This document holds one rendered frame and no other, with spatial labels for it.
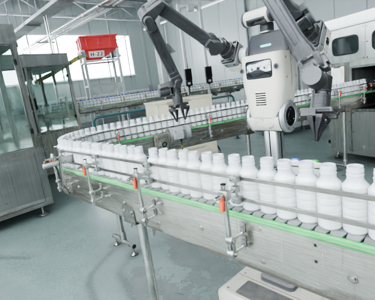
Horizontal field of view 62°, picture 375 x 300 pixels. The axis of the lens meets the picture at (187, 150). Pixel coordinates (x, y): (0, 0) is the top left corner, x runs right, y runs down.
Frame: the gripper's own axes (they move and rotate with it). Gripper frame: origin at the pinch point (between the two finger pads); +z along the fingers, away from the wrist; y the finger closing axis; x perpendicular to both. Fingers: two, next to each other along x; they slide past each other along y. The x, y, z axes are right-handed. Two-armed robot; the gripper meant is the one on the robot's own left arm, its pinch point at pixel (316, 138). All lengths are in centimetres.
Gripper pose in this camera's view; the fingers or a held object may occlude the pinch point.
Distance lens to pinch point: 105.3
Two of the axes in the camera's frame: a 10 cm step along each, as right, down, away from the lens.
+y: 6.9, 0.5, -7.3
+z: -1.2, 9.9, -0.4
